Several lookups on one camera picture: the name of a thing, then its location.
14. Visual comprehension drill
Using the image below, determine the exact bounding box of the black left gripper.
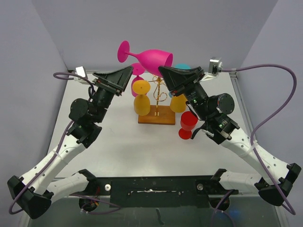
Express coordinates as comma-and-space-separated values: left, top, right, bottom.
92, 66, 133, 123

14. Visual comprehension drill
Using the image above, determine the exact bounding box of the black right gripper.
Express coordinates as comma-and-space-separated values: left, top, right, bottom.
158, 65, 212, 121

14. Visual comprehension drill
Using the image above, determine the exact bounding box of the teal wine glass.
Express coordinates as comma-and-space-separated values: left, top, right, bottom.
166, 63, 191, 98

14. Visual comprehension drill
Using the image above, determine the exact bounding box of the magenta wine glass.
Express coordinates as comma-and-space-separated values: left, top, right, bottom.
117, 40, 173, 78
131, 62, 145, 97

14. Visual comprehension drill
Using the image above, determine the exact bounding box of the yellow wine glass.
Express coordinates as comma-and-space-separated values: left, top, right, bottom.
132, 80, 151, 116
170, 95, 187, 113

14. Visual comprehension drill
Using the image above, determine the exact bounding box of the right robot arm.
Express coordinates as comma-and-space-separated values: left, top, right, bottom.
158, 66, 301, 206

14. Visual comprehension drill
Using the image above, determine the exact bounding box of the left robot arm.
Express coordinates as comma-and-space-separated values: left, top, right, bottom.
7, 66, 133, 219

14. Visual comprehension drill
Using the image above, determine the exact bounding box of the wooden rack base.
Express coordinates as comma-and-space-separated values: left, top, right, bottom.
138, 105, 176, 125

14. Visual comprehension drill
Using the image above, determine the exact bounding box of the red wine glass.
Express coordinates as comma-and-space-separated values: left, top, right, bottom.
178, 111, 198, 140

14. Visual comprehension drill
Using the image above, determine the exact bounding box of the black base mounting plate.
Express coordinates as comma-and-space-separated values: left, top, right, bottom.
80, 175, 227, 208

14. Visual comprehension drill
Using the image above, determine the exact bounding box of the gold wire wine glass rack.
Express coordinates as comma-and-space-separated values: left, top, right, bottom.
148, 74, 168, 116

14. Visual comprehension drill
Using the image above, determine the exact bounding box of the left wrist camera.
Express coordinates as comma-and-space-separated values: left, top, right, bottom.
69, 66, 90, 85

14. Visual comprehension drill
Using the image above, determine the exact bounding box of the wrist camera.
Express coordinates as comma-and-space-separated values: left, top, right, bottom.
69, 66, 90, 85
202, 57, 223, 81

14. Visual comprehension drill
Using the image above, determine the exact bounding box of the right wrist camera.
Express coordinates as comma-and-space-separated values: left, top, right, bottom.
202, 57, 223, 81

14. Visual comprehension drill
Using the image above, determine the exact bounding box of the aluminium table edge rail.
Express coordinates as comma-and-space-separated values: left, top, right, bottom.
229, 72, 253, 136

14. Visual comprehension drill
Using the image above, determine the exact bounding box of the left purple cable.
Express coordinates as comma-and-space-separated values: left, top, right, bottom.
9, 72, 121, 215

